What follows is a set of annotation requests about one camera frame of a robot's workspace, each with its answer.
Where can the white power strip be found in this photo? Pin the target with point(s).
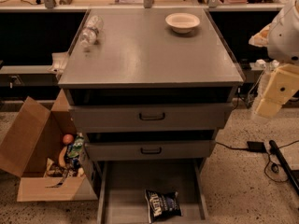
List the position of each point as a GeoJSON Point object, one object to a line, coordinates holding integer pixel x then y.
{"type": "Point", "coordinates": [264, 64]}

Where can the green snack bag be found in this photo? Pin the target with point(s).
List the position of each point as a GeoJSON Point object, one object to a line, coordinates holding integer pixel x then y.
{"type": "Point", "coordinates": [74, 149]}

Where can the red apple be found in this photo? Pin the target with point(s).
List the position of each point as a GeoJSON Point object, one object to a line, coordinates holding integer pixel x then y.
{"type": "Point", "coordinates": [68, 139]}

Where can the grey middle drawer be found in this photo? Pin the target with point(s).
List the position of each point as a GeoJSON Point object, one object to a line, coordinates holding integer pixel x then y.
{"type": "Point", "coordinates": [129, 151]}

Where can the grey open bottom drawer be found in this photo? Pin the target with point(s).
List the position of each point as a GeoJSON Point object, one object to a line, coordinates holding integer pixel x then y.
{"type": "Point", "coordinates": [124, 183]}

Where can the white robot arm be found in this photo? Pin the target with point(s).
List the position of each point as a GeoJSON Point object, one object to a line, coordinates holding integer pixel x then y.
{"type": "Point", "coordinates": [281, 38]}

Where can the grey top drawer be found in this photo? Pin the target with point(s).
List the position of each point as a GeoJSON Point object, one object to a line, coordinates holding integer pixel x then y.
{"type": "Point", "coordinates": [148, 118]}

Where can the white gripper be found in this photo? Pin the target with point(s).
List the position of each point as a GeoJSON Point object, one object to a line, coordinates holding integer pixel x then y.
{"type": "Point", "coordinates": [285, 37]}

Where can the black power adapter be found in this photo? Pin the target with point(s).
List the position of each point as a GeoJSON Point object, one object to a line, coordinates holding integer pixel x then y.
{"type": "Point", "coordinates": [258, 147]}

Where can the clear plastic water bottle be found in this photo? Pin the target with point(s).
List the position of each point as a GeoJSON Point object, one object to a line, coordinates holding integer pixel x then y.
{"type": "Point", "coordinates": [91, 31]}

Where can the blue chip bag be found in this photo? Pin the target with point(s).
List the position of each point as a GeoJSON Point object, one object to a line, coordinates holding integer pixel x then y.
{"type": "Point", "coordinates": [162, 205]}

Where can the black floor bar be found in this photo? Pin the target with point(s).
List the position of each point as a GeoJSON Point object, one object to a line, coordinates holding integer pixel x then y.
{"type": "Point", "coordinates": [293, 175]}

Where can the white paper bowl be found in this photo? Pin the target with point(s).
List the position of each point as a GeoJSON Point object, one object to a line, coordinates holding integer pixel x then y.
{"type": "Point", "coordinates": [182, 23]}

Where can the grey drawer cabinet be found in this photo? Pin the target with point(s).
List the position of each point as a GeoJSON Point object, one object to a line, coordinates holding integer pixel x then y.
{"type": "Point", "coordinates": [140, 60]}

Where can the yellow banana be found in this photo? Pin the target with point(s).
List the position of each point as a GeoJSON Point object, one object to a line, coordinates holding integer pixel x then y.
{"type": "Point", "coordinates": [61, 160]}

